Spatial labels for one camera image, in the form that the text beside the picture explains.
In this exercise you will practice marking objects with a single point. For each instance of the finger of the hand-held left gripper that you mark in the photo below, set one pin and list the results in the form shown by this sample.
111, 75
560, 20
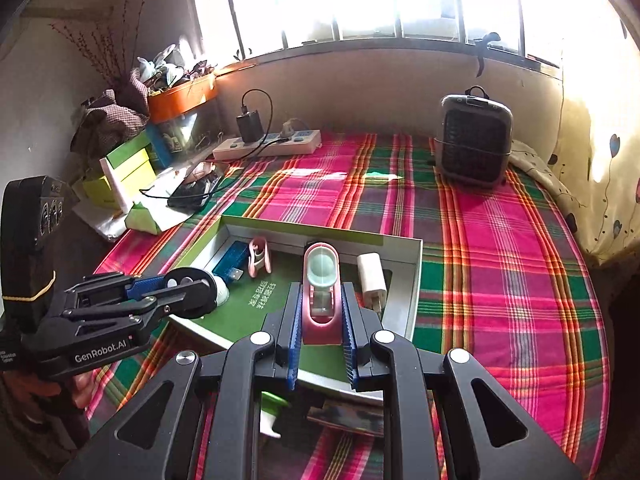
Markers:
145, 286
140, 305

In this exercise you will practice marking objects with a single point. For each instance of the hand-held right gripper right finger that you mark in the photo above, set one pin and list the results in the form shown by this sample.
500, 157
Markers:
348, 340

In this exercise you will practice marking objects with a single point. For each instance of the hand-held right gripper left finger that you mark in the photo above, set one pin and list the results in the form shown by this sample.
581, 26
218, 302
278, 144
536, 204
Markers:
295, 340

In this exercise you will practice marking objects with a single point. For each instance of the black round gadget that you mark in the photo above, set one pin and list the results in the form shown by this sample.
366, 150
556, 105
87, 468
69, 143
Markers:
195, 310

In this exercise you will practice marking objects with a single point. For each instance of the pink case with pale disc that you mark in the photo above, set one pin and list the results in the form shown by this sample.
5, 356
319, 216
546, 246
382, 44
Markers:
321, 270

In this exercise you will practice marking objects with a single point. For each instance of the white round cap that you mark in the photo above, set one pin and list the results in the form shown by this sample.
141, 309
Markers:
222, 290

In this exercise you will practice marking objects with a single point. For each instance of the pink clip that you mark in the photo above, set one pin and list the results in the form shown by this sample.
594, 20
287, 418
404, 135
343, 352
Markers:
260, 260

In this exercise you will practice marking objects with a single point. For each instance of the blue translucent usb device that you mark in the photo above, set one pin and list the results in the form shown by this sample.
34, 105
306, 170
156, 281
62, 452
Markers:
230, 257

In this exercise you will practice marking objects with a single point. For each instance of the person's left hand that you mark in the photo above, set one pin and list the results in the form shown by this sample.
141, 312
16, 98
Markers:
82, 390

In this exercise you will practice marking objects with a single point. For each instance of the green cloth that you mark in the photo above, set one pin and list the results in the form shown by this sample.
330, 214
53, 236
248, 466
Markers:
147, 217

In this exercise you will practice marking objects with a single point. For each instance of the white charger adapter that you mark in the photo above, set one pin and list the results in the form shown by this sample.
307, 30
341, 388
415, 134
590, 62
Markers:
371, 275

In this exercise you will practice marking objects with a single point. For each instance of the green and white spool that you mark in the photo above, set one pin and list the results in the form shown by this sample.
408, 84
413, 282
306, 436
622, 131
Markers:
270, 410

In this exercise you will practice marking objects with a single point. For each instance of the white paper sheet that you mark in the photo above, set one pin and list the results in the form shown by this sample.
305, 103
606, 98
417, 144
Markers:
100, 220

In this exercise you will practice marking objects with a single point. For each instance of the black power bank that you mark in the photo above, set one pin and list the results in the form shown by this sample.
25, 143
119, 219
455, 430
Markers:
187, 199

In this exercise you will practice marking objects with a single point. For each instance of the white flat panel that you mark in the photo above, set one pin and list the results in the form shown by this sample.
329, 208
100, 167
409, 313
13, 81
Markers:
116, 185

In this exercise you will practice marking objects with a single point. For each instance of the yellow green cardboard box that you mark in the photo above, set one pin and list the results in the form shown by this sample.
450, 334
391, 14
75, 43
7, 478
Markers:
125, 160

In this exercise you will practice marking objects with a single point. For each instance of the clear plastic storage box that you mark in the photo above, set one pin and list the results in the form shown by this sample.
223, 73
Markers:
170, 142

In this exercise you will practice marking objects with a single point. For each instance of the plaid blanket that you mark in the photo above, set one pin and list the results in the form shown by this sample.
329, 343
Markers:
500, 285

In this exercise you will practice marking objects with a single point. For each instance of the brown checked cloth bag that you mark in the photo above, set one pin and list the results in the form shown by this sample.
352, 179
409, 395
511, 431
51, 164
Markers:
107, 120

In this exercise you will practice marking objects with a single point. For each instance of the black charger plug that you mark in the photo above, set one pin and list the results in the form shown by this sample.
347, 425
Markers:
249, 127

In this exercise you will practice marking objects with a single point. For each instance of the orange box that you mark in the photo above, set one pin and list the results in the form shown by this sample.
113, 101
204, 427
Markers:
182, 97

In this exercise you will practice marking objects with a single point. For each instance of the white power strip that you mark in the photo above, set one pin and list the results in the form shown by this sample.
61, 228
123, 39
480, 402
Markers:
300, 140

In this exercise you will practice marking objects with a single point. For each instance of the white plug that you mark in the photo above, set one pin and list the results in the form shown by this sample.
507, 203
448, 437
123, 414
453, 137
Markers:
290, 130

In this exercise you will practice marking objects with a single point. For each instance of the dried branches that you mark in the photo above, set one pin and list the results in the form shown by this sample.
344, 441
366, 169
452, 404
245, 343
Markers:
107, 55

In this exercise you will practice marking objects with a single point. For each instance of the grey space heater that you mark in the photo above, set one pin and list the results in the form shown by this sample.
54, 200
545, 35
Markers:
472, 140

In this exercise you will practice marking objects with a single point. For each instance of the cream patterned curtain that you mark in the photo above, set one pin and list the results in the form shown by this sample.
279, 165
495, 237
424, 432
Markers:
600, 185

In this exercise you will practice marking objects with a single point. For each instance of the metal window grille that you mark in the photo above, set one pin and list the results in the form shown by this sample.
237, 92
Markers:
375, 42

